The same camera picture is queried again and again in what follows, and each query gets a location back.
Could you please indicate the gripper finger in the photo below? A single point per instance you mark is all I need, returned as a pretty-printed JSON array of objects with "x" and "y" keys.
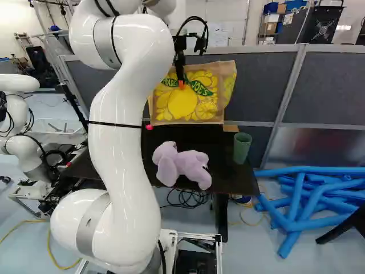
[{"x": 180, "y": 68}]

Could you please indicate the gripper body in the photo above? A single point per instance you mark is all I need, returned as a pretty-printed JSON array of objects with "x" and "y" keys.
[{"x": 180, "y": 44}]

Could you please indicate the yellow lemon print bag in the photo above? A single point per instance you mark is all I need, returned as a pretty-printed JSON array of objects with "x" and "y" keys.
[{"x": 199, "y": 94}]

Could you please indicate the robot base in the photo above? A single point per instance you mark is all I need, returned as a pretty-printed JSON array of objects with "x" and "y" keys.
[{"x": 196, "y": 251}]

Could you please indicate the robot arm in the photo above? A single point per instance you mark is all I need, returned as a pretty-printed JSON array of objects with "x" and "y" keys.
[{"x": 128, "y": 142}]

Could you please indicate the pink ball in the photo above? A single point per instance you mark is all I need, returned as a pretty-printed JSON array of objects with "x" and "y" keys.
[{"x": 149, "y": 127}]

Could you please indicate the brown tape patch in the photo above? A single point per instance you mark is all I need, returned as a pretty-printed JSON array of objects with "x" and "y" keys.
[{"x": 231, "y": 128}]

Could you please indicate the purple plush toy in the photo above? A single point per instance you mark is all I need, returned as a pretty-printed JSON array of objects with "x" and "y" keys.
[{"x": 182, "y": 165}]

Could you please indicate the green cup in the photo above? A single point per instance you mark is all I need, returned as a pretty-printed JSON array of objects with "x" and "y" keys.
[{"x": 241, "y": 148}]

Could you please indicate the black table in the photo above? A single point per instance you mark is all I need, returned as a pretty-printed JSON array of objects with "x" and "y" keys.
[{"x": 228, "y": 177}]

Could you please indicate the grey office partition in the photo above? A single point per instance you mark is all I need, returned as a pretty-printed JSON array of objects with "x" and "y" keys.
[{"x": 322, "y": 91}]

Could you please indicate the blue foam tube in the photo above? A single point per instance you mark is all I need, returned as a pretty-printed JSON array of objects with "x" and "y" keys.
[
  {"x": 295, "y": 197},
  {"x": 308, "y": 170},
  {"x": 276, "y": 203},
  {"x": 313, "y": 221}
]

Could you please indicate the white robot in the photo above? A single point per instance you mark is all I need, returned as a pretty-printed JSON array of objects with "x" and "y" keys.
[{"x": 20, "y": 148}]

